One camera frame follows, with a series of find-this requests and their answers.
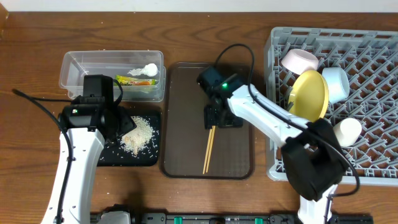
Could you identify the pale green cup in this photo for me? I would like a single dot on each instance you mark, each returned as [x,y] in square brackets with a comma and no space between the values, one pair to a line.
[347,131]

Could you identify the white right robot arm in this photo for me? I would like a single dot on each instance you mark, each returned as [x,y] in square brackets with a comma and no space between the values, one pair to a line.
[312,157]

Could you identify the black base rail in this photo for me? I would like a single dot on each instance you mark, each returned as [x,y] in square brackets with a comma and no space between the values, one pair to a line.
[121,214]

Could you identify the grey dishwasher rack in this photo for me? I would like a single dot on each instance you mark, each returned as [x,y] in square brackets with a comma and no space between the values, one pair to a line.
[369,58]

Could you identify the pink bowl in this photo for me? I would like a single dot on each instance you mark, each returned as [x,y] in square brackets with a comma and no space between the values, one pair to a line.
[299,61]

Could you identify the light blue bowl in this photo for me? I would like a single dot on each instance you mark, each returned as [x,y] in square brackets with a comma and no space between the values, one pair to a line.
[338,84]

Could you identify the pile of rice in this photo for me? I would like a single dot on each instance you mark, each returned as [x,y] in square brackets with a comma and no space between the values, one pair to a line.
[136,140]

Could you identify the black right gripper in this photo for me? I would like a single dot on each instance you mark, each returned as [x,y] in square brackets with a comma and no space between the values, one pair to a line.
[210,119]

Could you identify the yellow plate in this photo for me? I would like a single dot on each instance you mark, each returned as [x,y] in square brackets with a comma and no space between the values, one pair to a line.
[309,97]

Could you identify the dark brown serving tray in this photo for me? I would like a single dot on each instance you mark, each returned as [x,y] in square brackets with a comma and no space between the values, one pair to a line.
[186,139]

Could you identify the green snack wrapper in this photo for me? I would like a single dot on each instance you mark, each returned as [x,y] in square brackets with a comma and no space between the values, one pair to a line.
[131,81]

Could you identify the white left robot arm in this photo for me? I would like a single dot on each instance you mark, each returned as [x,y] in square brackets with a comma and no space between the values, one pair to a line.
[70,201]

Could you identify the black waste tray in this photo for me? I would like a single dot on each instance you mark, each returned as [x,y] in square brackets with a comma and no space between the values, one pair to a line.
[114,155]

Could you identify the white tissue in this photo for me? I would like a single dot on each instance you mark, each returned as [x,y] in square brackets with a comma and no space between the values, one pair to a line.
[149,70]

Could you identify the clear plastic waste bin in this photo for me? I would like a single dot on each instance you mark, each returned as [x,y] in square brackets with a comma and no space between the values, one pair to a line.
[78,64]

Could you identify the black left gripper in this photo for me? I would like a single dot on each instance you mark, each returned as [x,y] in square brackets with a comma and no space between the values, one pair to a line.
[125,123]

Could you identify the wooden chopstick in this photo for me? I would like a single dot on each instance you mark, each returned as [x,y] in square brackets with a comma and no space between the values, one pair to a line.
[207,150]
[211,147]

